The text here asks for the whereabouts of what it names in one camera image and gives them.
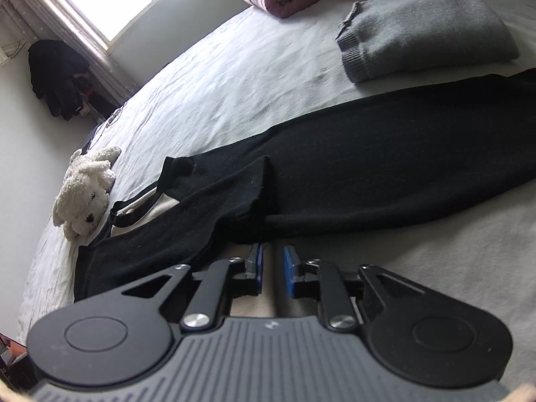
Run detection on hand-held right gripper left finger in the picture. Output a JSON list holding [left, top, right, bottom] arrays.
[[120, 243, 264, 333]]

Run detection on black cable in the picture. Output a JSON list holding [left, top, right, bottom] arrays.
[[90, 103, 126, 143]]

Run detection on hanging dark coats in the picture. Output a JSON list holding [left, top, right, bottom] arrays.
[[27, 39, 105, 121]]

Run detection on grey patterned curtain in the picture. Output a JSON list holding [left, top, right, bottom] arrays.
[[0, 0, 141, 107]]

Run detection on beige and black sweatshirt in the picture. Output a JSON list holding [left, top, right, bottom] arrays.
[[73, 70, 536, 319]]

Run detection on white plush dog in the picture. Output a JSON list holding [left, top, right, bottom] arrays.
[[52, 146, 122, 241]]

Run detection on folded grey sweater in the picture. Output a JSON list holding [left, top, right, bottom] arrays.
[[335, 0, 521, 84]]

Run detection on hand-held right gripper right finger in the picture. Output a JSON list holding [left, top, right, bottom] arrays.
[[283, 245, 424, 335]]

